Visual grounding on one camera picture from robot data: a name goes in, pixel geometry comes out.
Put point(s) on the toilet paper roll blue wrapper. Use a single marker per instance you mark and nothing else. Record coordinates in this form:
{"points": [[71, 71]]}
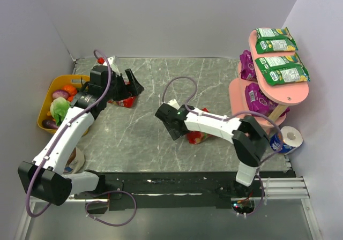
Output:
{"points": [[287, 141]]}

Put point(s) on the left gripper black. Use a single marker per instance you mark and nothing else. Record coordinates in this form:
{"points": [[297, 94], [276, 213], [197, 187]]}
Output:
{"points": [[124, 84]]}

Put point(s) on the aluminium frame rail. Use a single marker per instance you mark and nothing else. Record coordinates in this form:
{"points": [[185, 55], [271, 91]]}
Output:
{"points": [[282, 188]]}

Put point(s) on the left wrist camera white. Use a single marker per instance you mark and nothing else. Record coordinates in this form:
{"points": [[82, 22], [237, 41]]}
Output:
{"points": [[111, 61]]}

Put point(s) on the pink three-tier shelf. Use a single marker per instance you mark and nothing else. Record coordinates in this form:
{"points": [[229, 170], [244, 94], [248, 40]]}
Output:
{"points": [[286, 95]]}

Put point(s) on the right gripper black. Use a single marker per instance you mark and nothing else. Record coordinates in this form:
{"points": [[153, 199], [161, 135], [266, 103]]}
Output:
{"points": [[173, 130]]}

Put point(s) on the purple toy onion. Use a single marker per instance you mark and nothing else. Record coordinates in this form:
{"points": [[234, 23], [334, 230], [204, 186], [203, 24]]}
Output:
{"points": [[60, 94]]}

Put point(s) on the purple toy eggplant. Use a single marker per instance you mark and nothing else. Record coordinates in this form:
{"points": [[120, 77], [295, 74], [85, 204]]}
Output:
{"points": [[49, 124]]}

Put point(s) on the green candy bag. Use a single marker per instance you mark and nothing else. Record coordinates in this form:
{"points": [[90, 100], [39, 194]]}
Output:
{"points": [[280, 70], [274, 40]]}

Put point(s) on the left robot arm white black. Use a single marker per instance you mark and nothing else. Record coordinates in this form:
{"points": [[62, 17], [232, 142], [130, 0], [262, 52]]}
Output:
{"points": [[44, 177]]}

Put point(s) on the purple candy bag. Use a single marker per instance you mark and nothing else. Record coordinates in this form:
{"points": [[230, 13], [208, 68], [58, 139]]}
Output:
{"points": [[257, 101], [247, 67]]}

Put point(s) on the orange toy fruit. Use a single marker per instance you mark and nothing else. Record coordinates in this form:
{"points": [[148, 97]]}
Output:
{"points": [[71, 90]]}

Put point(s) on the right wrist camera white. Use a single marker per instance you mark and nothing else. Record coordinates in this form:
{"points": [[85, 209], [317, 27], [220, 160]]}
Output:
{"points": [[173, 103]]}

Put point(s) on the beige cloth bag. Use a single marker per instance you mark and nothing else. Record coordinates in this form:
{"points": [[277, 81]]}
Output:
{"points": [[75, 162]]}

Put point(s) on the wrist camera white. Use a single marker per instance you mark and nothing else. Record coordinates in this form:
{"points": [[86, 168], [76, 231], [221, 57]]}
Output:
{"points": [[173, 103], [111, 61]]}

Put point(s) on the red candy bag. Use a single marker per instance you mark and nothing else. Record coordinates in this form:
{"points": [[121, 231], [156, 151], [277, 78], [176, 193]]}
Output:
{"points": [[127, 103], [196, 137]]}

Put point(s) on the yellow basket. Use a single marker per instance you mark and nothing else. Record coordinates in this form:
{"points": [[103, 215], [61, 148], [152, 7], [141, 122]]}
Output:
{"points": [[75, 80]]}

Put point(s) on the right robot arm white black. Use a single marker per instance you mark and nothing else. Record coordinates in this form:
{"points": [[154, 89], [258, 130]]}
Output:
{"points": [[249, 139]]}

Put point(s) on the green toy cabbage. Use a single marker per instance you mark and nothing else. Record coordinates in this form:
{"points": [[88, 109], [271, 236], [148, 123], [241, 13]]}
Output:
{"points": [[58, 109]]}

